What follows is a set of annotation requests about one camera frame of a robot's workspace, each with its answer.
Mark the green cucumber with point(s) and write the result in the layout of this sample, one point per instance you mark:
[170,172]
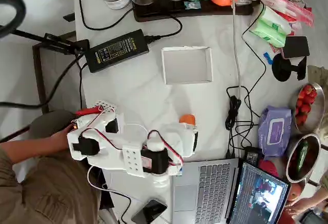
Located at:
[302,157]

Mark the silver laptop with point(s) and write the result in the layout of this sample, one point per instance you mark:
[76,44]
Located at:
[205,190]

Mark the person's left forearm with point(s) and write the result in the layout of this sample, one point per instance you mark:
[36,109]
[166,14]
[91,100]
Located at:
[25,149]

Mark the olive shirt torso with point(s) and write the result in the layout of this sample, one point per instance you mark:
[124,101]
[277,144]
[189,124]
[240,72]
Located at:
[43,190]

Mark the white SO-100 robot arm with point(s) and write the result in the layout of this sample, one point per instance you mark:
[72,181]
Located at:
[112,154]

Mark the bystander forearm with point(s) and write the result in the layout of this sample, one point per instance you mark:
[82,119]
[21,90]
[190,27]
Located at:
[319,197]

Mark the olive cloth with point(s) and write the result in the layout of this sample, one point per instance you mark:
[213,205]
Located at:
[319,74]

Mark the black laptop charger brick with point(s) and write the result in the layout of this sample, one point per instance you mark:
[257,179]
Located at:
[252,156]

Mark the blue plastic bag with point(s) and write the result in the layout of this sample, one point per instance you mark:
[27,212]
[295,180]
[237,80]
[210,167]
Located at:
[275,131]

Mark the small teal packet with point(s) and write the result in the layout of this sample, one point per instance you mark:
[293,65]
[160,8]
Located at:
[192,5]

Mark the black smartphone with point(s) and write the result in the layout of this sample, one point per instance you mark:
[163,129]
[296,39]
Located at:
[151,212]

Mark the pink white package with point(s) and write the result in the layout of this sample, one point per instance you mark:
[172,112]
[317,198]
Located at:
[289,6]

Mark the person's left hand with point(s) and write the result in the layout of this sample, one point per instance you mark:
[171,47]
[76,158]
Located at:
[61,139]

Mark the small blue clip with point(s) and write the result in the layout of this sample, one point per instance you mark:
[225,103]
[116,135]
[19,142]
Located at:
[268,58]

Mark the dark round stool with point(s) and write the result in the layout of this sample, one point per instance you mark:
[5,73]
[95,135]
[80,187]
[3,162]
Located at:
[48,121]

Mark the black clamp mount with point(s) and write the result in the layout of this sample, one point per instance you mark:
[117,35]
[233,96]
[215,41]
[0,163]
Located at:
[66,45]

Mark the black round-base stand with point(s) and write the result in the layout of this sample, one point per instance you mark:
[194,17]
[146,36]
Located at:
[282,67]

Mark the white perforated plate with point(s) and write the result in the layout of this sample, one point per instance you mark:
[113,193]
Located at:
[105,104]

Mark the white cardboard box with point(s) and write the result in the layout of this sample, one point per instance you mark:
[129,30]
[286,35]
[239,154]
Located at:
[187,66]

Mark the black rectangular device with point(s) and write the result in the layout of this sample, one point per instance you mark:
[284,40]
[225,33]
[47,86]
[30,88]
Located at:
[296,47]

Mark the steel bowl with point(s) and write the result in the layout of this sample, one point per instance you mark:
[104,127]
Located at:
[316,116]

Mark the reddish apple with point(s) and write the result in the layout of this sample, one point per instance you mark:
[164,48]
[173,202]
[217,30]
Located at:
[294,192]

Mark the red strawberries heap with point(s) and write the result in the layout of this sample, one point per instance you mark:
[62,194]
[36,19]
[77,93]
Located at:
[305,101]

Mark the dark tea tray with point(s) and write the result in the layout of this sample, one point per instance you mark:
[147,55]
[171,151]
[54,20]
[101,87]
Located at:
[153,12]

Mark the green white tissue pack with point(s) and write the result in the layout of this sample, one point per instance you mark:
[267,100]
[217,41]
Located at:
[275,19]
[267,35]

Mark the bystander hand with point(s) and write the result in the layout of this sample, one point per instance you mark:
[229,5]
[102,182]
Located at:
[298,207]

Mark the dark wooden frame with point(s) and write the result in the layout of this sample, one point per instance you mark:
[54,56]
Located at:
[38,80]

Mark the black power adapter brick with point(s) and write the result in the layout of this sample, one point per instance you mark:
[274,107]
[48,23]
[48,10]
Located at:
[116,51]

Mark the red knitted ball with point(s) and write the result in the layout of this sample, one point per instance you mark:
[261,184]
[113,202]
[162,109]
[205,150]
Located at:
[269,167]

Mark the orange fruit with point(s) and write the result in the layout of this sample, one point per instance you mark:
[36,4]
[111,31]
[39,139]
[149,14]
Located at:
[187,119]

